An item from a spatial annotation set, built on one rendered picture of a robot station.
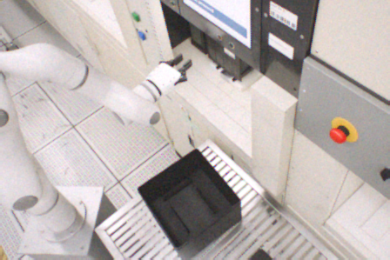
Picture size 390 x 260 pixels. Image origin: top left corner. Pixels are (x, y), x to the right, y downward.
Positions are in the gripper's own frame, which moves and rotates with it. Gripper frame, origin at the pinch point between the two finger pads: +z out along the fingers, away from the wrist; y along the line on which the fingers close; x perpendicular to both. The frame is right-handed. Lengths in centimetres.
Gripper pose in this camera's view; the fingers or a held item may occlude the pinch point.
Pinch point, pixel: (183, 62)
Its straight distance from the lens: 142.6
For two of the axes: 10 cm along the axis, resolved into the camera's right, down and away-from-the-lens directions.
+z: 6.7, -6.5, 3.6
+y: 7.3, 5.0, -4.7
